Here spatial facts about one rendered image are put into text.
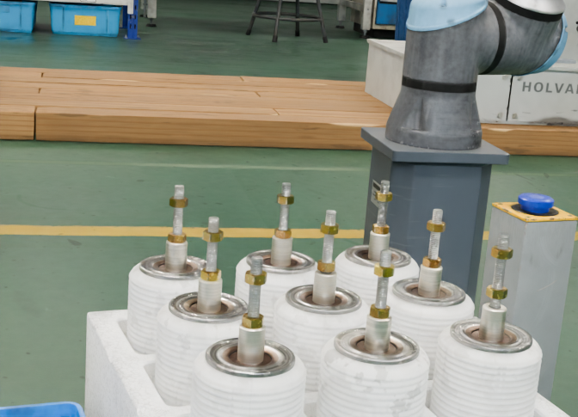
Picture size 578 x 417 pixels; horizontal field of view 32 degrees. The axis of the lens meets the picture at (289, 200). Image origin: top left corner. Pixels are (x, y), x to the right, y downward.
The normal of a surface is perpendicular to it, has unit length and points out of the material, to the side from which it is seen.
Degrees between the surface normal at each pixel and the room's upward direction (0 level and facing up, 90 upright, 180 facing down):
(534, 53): 112
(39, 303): 0
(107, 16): 95
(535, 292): 90
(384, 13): 90
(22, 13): 93
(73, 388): 0
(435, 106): 72
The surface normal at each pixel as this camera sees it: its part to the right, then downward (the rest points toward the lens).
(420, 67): -0.66, 0.15
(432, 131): -0.19, -0.07
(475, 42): 0.48, 0.26
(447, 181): 0.20, 0.26
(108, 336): 0.07, -0.96
